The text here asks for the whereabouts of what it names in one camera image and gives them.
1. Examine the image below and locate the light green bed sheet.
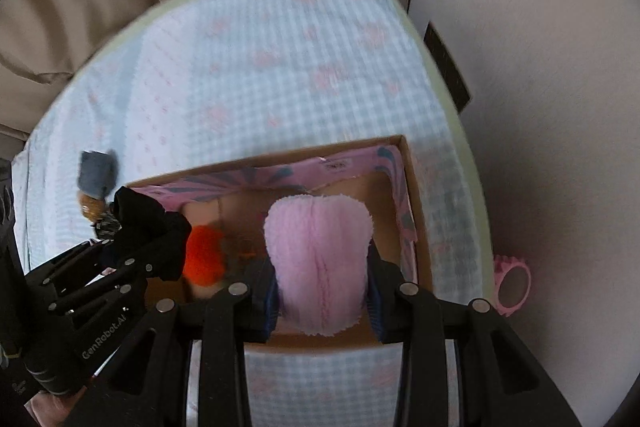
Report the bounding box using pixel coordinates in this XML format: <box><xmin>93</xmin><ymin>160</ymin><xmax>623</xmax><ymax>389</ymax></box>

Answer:
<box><xmin>65</xmin><ymin>0</ymin><xmax>496</xmax><ymax>288</ymax></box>

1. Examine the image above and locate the cardboard box with pink lining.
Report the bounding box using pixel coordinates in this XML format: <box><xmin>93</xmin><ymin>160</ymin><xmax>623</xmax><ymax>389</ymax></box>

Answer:
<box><xmin>124</xmin><ymin>134</ymin><xmax>435</xmax><ymax>352</ymax></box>

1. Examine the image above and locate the grey blue sock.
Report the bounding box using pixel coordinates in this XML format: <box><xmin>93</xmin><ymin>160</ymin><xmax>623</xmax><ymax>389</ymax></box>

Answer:
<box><xmin>76</xmin><ymin>149</ymin><xmax>122</xmax><ymax>198</ymax></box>

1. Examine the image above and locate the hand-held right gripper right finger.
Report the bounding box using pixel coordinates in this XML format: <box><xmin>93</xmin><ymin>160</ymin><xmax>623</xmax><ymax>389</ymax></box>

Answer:
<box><xmin>367</xmin><ymin>252</ymin><xmax>583</xmax><ymax>427</ymax></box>

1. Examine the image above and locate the pink fluffy sock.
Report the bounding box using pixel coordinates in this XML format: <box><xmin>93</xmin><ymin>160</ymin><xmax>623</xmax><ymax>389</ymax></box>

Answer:
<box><xmin>263</xmin><ymin>194</ymin><xmax>377</xmax><ymax>338</ymax></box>

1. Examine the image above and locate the black sock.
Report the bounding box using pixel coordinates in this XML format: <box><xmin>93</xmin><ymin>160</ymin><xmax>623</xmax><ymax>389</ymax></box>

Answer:
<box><xmin>102</xmin><ymin>187</ymin><xmax>192</xmax><ymax>282</ymax></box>

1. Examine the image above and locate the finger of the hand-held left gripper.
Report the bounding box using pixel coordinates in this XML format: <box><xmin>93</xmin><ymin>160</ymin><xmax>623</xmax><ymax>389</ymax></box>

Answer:
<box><xmin>47</xmin><ymin>257</ymin><xmax>157</xmax><ymax>323</ymax></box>
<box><xmin>25</xmin><ymin>241</ymin><xmax>113</xmax><ymax>295</ymax></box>

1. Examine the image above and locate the brown plush toy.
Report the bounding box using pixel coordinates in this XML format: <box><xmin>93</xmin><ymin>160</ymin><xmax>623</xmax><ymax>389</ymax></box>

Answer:
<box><xmin>76</xmin><ymin>191</ymin><xmax>111</xmax><ymax>227</ymax></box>

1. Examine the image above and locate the checkered pink print blanket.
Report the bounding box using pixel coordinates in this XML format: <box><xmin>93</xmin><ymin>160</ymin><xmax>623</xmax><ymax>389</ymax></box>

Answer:
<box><xmin>11</xmin><ymin>0</ymin><xmax>488</xmax><ymax>427</ymax></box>

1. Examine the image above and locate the dark strip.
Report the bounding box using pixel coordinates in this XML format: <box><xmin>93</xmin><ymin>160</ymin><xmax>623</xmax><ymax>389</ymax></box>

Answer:
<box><xmin>423</xmin><ymin>21</ymin><xmax>473</xmax><ymax>114</ymax></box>

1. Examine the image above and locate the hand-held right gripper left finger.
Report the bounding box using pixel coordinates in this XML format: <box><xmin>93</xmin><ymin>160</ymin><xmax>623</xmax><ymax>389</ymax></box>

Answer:
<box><xmin>67</xmin><ymin>257</ymin><xmax>280</xmax><ymax>427</ymax></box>

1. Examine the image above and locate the orange plush ball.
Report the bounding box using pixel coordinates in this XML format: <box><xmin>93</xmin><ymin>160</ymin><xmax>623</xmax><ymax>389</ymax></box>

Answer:
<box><xmin>181</xmin><ymin>226</ymin><xmax>227</xmax><ymax>289</ymax></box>

